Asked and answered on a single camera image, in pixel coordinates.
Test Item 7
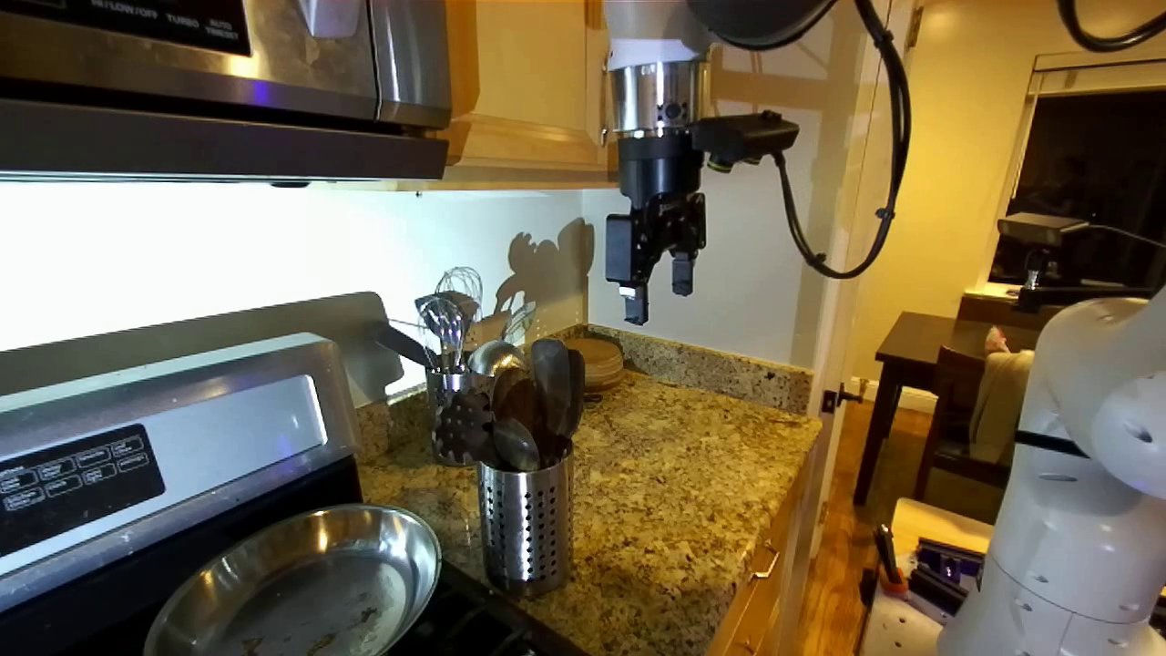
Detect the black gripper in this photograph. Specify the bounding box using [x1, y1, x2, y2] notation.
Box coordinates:
[606, 127, 710, 330]

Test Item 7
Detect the perforated steel utensil holder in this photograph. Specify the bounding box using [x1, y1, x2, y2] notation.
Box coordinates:
[475, 443, 577, 599]

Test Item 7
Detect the dark wooden spatula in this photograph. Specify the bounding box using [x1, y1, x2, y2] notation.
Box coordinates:
[527, 337, 577, 463]

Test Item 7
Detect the steel wire whisk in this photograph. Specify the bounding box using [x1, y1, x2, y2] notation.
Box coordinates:
[410, 290, 480, 377]
[432, 262, 487, 315]

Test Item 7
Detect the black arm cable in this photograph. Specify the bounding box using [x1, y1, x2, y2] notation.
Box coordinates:
[1052, 0, 1166, 56]

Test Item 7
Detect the dark wooden chair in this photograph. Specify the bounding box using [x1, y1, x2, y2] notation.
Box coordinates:
[914, 316, 1041, 496]

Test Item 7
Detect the black and red tool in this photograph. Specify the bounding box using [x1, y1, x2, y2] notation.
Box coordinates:
[871, 520, 908, 599]

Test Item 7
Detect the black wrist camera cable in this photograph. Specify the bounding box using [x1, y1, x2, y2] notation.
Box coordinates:
[770, 0, 918, 284]

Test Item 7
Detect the slotted steel spatula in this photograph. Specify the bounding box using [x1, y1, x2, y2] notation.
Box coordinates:
[487, 298, 538, 350]

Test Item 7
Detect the black device with grey top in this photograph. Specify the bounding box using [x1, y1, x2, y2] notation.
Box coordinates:
[991, 208, 1097, 296]

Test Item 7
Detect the round wooden bowl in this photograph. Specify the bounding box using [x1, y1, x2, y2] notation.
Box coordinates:
[560, 330, 629, 395]

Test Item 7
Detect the stainless steel stove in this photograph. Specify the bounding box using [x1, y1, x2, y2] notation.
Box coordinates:
[0, 290, 580, 656]

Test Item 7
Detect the stainless steel microwave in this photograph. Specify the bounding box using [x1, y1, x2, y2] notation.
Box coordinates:
[0, 0, 454, 191]

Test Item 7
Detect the dark wooden table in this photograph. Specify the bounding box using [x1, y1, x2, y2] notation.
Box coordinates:
[852, 309, 963, 507]

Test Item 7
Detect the black slotted utensil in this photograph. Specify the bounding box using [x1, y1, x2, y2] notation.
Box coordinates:
[432, 388, 490, 469]

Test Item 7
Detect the small steel utensil holder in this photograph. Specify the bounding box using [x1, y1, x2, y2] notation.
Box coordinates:
[426, 360, 480, 431]

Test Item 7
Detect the dark window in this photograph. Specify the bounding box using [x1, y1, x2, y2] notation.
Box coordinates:
[986, 50, 1166, 296]

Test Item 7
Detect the brown wooden spoon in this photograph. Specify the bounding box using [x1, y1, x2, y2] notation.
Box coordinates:
[487, 367, 544, 449]

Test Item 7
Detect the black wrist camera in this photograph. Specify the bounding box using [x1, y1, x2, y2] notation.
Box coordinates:
[692, 111, 803, 174]

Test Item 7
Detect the white robot stand top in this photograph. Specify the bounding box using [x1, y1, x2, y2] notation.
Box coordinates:
[852, 491, 999, 656]

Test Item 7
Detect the beige cushion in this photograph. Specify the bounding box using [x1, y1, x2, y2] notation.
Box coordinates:
[970, 342, 1038, 468]

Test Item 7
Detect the stainless steel frying pan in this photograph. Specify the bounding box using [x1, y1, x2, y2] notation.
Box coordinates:
[142, 502, 448, 656]

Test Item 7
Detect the black electronics box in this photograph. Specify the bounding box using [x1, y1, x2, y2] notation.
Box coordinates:
[908, 537, 991, 618]

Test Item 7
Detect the wooden base cabinet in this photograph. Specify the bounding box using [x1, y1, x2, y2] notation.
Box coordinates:
[703, 423, 833, 656]

